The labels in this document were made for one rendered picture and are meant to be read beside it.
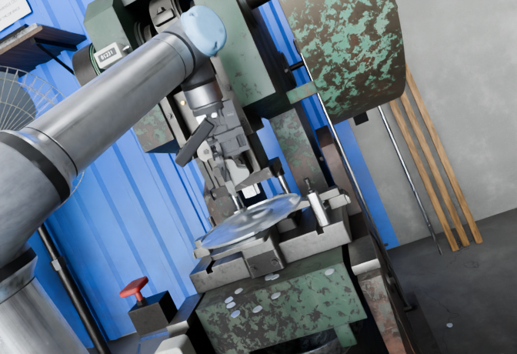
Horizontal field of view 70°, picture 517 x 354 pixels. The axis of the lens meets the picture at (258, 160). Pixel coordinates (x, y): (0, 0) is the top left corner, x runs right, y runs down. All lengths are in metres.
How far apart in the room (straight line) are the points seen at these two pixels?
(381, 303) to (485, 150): 1.64
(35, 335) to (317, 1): 0.63
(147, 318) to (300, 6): 0.80
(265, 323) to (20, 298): 0.59
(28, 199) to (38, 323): 0.19
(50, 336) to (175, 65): 0.38
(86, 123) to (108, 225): 2.29
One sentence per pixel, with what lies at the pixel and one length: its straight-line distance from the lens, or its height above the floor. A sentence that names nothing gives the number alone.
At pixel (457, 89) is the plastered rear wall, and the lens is 2.30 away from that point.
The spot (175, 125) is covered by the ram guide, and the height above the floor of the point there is 1.09.
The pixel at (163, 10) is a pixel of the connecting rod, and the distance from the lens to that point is 1.05.
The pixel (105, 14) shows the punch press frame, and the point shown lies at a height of 1.42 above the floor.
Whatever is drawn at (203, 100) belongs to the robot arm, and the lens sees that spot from 0.76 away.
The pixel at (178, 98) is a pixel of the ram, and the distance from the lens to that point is 1.03.
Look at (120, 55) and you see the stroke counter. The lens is 1.01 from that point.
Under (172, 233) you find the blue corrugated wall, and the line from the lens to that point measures 2.52.
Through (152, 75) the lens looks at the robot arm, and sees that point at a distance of 0.52.
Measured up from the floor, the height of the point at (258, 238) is 0.78.
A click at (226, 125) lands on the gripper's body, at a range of 0.79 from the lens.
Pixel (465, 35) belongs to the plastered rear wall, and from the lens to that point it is 2.32.
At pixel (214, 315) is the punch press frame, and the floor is 0.62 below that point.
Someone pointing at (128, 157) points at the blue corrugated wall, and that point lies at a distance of 2.52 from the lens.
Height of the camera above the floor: 1.01
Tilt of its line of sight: 5 degrees down
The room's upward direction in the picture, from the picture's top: 24 degrees counter-clockwise
